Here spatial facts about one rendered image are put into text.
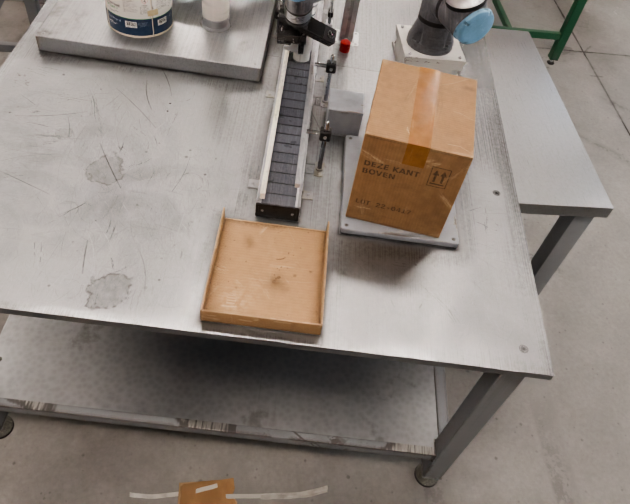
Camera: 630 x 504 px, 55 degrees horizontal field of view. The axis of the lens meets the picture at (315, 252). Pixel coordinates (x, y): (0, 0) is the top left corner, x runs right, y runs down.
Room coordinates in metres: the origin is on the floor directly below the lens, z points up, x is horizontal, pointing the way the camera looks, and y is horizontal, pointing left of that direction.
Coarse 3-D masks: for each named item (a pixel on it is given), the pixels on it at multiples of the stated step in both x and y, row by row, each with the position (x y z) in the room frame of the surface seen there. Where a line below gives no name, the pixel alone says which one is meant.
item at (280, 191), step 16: (288, 64) 1.60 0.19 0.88; (304, 64) 1.62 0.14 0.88; (288, 80) 1.52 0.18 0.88; (304, 80) 1.53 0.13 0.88; (288, 96) 1.44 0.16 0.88; (304, 96) 1.46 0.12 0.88; (288, 112) 1.37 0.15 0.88; (288, 128) 1.30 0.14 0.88; (288, 144) 1.24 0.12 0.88; (272, 160) 1.17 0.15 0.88; (288, 160) 1.18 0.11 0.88; (272, 176) 1.11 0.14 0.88; (288, 176) 1.12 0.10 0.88; (272, 192) 1.05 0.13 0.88; (288, 192) 1.06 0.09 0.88
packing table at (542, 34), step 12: (492, 0) 3.74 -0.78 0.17; (576, 0) 3.45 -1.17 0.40; (504, 12) 3.57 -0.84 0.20; (576, 12) 3.43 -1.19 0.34; (504, 24) 3.45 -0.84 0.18; (564, 24) 3.46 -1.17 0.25; (540, 36) 3.42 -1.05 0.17; (552, 36) 3.43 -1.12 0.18; (564, 36) 3.43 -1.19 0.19; (552, 48) 3.46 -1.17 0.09; (552, 60) 3.45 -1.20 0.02
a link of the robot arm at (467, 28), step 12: (444, 0) 1.74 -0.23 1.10; (456, 0) 1.66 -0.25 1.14; (468, 0) 1.66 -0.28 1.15; (480, 0) 1.66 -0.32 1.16; (444, 12) 1.71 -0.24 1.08; (456, 12) 1.65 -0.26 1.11; (468, 12) 1.65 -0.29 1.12; (480, 12) 1.65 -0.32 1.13; (444, 24) 1.71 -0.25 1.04; (456, 24) 1.65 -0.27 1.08; (468, 24) 1.63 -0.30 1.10; (480, 24) 1.66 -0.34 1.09; (492, 24) 1.68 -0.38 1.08; (456, 36) 1.65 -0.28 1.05; (468, 36) 1.65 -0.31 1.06; (480, 36) 1.67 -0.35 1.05
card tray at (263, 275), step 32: (224, 224) 0.96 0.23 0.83; (256, 224) 0.98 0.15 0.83; (224, 256) 0.86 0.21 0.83; (256, 256) 0.88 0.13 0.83; (288, 256) 0.90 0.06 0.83; (320, 256) 0.92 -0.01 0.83; (224, 288) 0.77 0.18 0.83; (256, 288) 0.79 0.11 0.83; (288, 288) 0.81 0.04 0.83; (320, 288) 0.83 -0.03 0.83; (224, 320) 0.69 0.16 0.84; (256, 320) 0.69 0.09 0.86; (288, 320) 0.70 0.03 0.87; (320, 320) 0.72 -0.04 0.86
